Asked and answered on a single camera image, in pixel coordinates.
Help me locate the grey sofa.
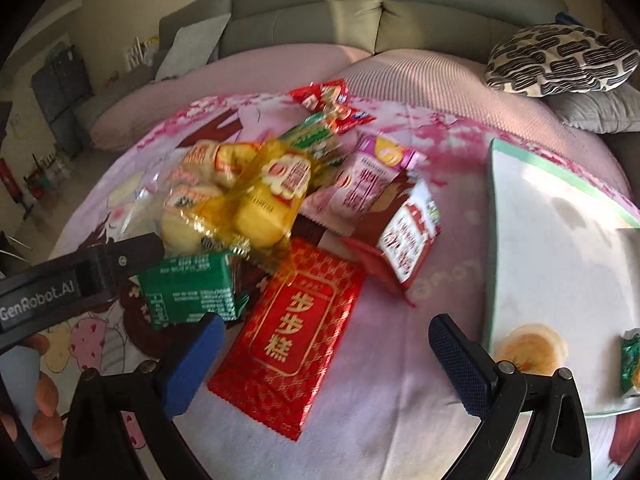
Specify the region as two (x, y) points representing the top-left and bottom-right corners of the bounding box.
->
(75, 0), (576, 128)

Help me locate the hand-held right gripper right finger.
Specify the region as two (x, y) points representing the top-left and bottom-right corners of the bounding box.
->
(429, 313), (592, 480)

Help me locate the red snack packet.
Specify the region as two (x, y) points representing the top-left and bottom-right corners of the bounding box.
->
(289, 80), (376, 134)

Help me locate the person's left hand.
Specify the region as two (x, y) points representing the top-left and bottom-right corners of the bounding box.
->
(21, 332), (68, 461)

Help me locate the red fire extinguisher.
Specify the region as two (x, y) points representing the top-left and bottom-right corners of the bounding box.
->
(0, 157), (19, 202)

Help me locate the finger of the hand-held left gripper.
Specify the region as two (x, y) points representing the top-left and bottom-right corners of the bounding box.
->
(102, 232), (167, 303)

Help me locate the black and white patterned pillow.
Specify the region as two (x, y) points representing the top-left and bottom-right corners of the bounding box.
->
(485, 23), (640, 97)

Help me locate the yellow bread packet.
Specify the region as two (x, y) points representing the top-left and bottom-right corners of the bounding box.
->
(227, 140), (326, 281)

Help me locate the light grey pillow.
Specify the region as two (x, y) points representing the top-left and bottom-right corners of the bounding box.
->
(155, 12), (232, 82)

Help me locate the pink ribbed mat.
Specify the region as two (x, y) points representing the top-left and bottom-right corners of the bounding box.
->
(90, 42), (632, 188)

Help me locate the large red patterned packet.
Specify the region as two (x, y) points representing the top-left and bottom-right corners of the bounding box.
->
(207, 237), (368, 443)

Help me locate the pink printed blanket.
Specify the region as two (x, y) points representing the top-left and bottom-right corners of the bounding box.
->
(40, 92), (640, 480)

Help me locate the purple snack packet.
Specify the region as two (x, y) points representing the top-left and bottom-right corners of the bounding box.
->
(357, 132), (427, 171)

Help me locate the dark cabinet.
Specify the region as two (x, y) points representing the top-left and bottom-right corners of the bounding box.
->
(31, 45), (94, 159)

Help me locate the small green snack packet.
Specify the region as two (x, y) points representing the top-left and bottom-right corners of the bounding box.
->
(619, 327), (640, 401)

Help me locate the green and white snack packet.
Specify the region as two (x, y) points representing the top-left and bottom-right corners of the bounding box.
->
(277, 114), (347, 167)

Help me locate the white tray with teal rim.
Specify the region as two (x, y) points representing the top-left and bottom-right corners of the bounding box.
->
(482, 138), (640, 418)

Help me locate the pink snack packet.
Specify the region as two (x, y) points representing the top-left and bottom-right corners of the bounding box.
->
(300, 152), (401, 236)

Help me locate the grey fabric pillow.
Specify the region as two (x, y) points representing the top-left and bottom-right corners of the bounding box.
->
(545, 82), (640, 135)

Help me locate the white rack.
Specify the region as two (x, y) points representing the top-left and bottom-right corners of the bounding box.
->
(122, 37), (161, 69)

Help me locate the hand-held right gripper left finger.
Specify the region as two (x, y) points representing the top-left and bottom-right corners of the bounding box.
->
(60, 312), (227, 480)

